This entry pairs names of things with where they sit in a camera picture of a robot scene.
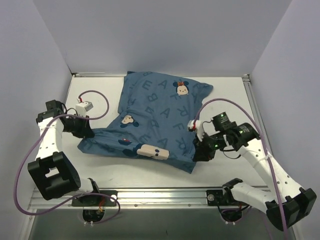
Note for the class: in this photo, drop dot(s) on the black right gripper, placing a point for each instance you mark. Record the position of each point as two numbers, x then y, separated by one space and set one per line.
201 150

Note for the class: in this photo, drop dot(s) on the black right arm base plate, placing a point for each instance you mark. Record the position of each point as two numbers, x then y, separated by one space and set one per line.
217 197

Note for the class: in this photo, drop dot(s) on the blue cartoon print pillowcase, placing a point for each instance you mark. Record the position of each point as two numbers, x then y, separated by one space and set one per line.
153 113

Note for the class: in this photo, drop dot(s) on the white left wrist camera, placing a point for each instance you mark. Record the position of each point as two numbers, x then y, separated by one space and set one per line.
83 107

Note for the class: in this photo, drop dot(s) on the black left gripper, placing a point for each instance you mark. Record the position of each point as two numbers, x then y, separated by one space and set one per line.
85 130

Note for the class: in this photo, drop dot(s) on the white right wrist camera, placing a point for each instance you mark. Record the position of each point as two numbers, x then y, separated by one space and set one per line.
197 127

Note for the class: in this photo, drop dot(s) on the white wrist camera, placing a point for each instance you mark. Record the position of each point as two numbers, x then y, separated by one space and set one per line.
197 127
83 107

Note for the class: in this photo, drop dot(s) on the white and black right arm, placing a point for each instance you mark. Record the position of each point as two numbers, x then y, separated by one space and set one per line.
286 202

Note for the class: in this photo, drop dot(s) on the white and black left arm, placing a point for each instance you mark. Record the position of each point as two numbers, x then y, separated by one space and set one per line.
52 171

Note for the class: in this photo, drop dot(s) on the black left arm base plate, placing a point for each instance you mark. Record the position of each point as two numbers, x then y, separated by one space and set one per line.
96 200

